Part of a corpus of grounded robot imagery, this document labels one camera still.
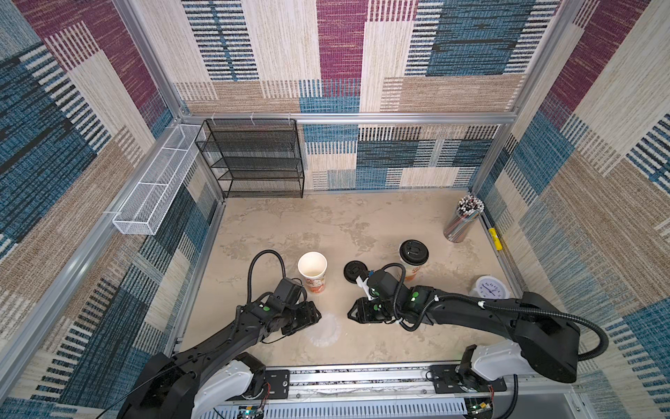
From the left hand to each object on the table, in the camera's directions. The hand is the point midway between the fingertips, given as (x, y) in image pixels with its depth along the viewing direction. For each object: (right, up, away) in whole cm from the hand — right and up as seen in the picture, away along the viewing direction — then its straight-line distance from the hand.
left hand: (316, 322), depth 83 cm
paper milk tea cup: (-1, +18, -1) cm, 18 cm away
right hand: (+12, +2, -3) cm, 13 cm away
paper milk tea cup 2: (+31, +15, +2) cm, 35 cm away
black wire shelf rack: (-28, +58, +27) cm, 70 cm away
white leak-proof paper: (+3, -3, -1) cm, 4 cm away
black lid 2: (+12, +15, +11) cm, 22 cm away
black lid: (+30, +22, -3) cm, 37 cm away
